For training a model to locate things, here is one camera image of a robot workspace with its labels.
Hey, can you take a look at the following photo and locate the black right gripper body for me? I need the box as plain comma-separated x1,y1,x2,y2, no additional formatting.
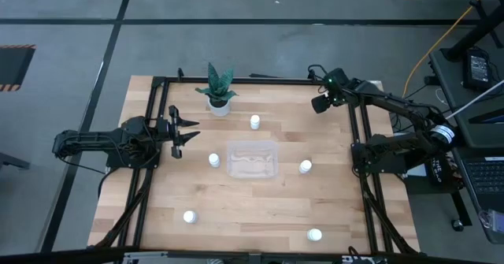
310,69,351,115

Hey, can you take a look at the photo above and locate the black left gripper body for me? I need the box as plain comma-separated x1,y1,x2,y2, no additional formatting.
156,105,184,159

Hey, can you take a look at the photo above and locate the clear plastic basket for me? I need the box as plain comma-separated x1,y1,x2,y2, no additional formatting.
226,139,280,179

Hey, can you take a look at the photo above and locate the green plant in white pot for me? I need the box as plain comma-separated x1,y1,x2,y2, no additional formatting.
195,61,239,117

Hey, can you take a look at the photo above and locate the black side desk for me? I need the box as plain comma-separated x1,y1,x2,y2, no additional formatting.
428,46,504,151

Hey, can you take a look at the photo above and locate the black box with white lettering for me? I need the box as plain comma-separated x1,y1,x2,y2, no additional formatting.
427,155,454,186

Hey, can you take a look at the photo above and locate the black power adapter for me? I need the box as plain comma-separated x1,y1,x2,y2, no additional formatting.
462,47,493,91

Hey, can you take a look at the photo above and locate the black desk leg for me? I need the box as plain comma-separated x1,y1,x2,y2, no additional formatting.
444,0,504,62

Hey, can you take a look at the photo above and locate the grey chair leg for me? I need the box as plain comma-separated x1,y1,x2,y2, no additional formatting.
0,152,31,171

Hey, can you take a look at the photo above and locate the black mat with hazard stripes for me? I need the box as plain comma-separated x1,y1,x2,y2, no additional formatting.
0,44,37,92

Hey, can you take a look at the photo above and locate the black rig beam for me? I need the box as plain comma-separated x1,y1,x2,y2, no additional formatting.
0,246,504,264

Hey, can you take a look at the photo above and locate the dark laptop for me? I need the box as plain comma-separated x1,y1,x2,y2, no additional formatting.
444,79,504,244

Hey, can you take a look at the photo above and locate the black aluminium table frame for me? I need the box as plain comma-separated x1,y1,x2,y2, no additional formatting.
88,67,421,257

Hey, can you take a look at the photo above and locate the long yellow cable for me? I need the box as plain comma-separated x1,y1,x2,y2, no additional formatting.
402,0,504,99

